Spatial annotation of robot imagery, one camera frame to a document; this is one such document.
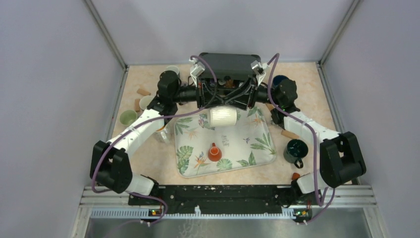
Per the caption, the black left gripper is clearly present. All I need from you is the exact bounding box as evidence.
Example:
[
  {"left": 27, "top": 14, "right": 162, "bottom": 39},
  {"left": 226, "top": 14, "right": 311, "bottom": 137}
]
[{"left": 171, "top": 76, "right": 225, "bottom": 110}]

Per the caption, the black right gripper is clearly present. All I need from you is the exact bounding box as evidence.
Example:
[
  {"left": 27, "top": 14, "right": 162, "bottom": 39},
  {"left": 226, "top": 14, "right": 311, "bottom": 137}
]
[{"left": 225, "top": 76, "right": 281, "bottom": 111}]

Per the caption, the white ribbed mug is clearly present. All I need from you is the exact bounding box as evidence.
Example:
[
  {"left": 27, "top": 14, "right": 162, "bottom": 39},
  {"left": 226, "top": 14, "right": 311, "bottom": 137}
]
[{"left": 208, "top": 106, "right": 237, "bottom": 127}]

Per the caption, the dark blue mug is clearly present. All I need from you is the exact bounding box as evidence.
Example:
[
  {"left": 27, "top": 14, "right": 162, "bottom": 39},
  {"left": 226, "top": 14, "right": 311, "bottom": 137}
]
[{"left": 271, "top": 75, "right": 289, "bottom": 89}]

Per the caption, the light blue dotted mug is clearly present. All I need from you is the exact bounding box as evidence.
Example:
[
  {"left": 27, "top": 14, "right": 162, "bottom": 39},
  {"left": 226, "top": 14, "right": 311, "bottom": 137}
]
[{"left": 165, "top": 65, "right": 180, "bottom": 78}]

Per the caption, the small orange cup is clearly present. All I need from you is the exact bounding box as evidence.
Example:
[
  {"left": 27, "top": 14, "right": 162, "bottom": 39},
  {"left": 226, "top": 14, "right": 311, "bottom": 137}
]
[{"left": 208, "top": 143, "right": 222, "bottom": 162}]

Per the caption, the black glossy mug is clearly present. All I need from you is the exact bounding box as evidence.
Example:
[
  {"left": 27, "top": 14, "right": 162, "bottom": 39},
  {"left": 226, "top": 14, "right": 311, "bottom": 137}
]
[{"left": 139, "top": 95, "right": 154, "bottom": 111}]

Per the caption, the dark teal mug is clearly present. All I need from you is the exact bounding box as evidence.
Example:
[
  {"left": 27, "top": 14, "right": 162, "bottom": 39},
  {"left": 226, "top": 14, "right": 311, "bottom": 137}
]
[{"left": 283, "top": 139, "right": 309, "bottom": 169}]

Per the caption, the light green mug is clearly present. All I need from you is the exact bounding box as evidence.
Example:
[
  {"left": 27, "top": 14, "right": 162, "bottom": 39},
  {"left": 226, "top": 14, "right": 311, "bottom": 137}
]
[{"left": 119, "top": 110, "right": 138, "bottom": 126}]

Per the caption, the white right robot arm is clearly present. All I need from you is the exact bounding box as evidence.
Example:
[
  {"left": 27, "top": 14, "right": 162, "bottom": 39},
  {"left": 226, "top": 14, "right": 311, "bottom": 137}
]
[{"left": 216, "top": 78, "right": 367, "bottom": 204}]

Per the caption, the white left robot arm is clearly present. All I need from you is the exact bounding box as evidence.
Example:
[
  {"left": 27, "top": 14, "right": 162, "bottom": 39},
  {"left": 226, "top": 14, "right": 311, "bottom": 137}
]
[{"left": 90, "top": 70, "right": 233, "bottom": 205}]

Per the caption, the dark green carrying case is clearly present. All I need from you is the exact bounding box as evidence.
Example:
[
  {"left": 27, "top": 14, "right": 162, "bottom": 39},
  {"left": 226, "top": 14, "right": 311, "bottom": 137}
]
[{"left": 199, "top": 53, "right": 261, "bottom": 84}]

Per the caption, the floral white serving tray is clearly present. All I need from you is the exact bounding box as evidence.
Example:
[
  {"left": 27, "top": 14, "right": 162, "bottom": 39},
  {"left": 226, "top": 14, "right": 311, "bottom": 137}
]
[{"left": 173, "top": 107, "right": 276, "bottom": 178}]

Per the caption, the wooden block right rear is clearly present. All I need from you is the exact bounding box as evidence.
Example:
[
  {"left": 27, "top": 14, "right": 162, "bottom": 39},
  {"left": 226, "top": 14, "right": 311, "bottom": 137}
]
[{"left": 281, "top": 130, "right": 300, "bottom": 139}]

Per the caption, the wooden block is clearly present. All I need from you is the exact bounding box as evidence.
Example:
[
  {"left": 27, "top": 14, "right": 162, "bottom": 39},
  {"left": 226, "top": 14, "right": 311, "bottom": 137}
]
[
  {"left": 137, "top": 88, "right": 151, "bottom": 96},
  {"left": 134, "top": 99, "right": 141, "bottom": 112},
  {"left": 281, "top": 130, "right": 300, "bottom": 139}
]

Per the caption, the wooden block left upper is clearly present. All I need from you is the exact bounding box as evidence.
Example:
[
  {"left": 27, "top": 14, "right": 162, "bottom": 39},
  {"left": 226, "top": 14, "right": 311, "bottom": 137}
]
[{"left": 137, "top": 88, "right": 151, "bottom": 96}]

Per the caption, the wooden block left lower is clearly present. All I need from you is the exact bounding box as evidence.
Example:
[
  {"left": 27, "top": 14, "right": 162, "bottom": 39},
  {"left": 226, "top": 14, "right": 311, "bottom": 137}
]
[{"left": 134, "top": 99, "right": 141, "bottom": 112}]

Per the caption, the small red-brown block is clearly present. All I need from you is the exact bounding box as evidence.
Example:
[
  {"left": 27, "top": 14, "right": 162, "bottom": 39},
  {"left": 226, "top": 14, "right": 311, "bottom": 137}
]
[{"left": 291, "top": 173, "right": 301, "bottom": 180}]

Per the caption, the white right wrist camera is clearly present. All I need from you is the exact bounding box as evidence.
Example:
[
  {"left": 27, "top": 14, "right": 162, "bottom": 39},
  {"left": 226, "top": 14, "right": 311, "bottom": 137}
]
[{"left": 251, "top": 60, "right": 268, "bottom": 86}]

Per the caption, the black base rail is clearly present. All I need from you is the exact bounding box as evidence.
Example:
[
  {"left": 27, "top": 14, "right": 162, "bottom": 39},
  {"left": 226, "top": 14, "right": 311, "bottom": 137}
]
[{"left": 128, "top": 182, "right": 316, "bottom": 216}]

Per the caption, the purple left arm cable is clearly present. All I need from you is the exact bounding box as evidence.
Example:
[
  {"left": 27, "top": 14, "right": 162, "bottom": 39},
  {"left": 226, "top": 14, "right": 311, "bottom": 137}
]
[{"left": 91, "top": 55, "right": 219, "bottom": 227}]

